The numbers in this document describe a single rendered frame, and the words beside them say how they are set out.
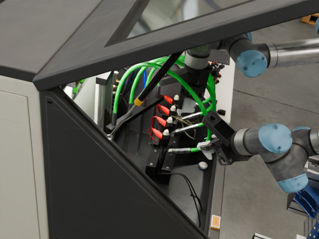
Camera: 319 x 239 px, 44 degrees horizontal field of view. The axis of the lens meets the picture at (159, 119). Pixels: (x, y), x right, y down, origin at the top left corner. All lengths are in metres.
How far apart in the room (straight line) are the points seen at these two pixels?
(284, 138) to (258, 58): 0.24
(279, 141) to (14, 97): 0.69
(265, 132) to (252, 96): 2.94
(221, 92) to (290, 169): 1.02
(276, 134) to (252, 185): 2.00
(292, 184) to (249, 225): 1.68
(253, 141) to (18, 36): 0.71
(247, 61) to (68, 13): 0.60
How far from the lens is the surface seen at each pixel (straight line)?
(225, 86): 2.07
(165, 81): 1.30
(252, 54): 1.13
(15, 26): 1.25
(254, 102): 3.86
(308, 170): 1.74
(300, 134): 1.17
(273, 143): 1.00
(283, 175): 1.06
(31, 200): 1.37
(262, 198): 2.94
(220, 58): 2.32
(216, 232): 1.41
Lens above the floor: 2.04
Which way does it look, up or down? 38 degrees down
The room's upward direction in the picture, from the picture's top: 10 degrees clockwise
